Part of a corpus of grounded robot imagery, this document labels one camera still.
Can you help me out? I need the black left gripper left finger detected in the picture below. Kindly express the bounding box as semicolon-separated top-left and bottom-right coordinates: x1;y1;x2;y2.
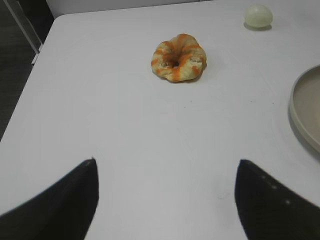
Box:
0;158;99;240

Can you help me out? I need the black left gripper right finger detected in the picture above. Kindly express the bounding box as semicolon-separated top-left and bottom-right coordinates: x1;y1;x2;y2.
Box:
234;159;320;240

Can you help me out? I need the orange striped bagel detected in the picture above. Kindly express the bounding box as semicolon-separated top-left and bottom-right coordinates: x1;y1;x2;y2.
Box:
150;33;207;83

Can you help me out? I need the grey table leg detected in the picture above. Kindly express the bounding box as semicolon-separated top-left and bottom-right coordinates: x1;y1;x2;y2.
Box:
3;0;43;66

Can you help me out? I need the pale white egg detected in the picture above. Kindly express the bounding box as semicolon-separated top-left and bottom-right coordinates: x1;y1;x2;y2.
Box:
244;4;273;28

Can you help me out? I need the beige round plate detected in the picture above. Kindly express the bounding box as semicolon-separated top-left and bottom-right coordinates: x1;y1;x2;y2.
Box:
288;65;320;154

